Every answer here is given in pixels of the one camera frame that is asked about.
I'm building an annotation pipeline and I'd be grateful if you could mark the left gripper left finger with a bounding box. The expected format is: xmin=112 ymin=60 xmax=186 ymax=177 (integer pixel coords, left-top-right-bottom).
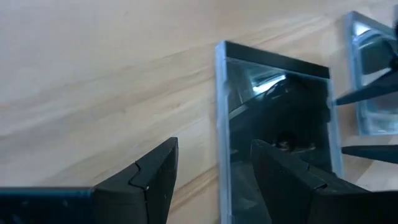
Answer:
xmin=92 ymin=136 xmax=179 ymax=224

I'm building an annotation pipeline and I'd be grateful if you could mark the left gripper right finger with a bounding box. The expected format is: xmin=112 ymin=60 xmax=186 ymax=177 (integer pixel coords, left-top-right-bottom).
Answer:
xmin=250 ymin=139 xmax=373 ymax=224

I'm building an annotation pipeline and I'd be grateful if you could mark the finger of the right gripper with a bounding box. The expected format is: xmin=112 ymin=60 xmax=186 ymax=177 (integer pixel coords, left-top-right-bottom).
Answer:
xmin=341 ymin=144 xmax=398 ymax=165
xmin=334 ymin=70 xmax=398 ymax=106

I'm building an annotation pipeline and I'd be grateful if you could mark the clear jewel case black tray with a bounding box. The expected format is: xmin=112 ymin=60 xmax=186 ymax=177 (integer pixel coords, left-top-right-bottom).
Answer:
xmin=215 ymin=40 xmax=345 ymax=224

